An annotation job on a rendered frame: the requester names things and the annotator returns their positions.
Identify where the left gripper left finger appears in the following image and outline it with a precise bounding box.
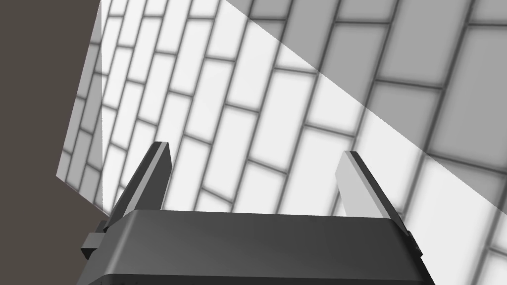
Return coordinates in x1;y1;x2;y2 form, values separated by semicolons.
103;141;173;232

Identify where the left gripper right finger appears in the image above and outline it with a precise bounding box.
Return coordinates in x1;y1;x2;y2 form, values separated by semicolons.
335;150;409;237

